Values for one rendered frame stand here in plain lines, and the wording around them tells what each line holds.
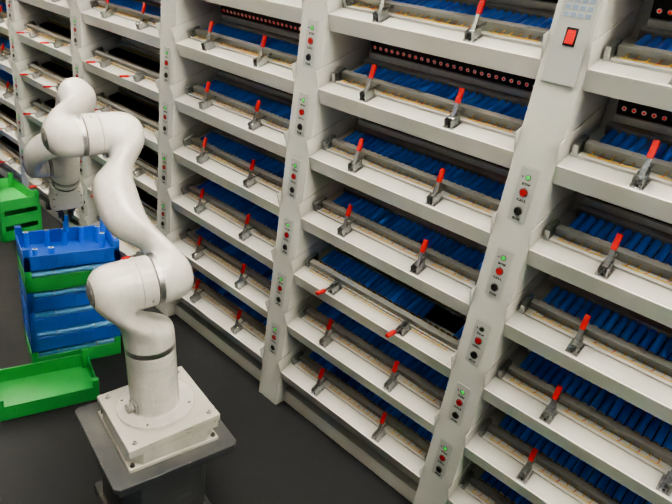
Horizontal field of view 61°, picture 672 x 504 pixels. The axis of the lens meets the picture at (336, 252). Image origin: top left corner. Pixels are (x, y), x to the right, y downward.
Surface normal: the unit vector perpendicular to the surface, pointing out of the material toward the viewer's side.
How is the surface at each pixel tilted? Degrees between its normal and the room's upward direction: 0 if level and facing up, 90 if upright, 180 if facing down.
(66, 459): 0
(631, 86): 111
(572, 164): 21
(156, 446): 88
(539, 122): 90
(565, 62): 90
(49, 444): 0
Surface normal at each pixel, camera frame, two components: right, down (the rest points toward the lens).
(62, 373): 0.15, -0.89
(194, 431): 0.61, 0.42
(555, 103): -0.67, 0.22
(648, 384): -0.11, -0.75
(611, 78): -0.68, 0.53
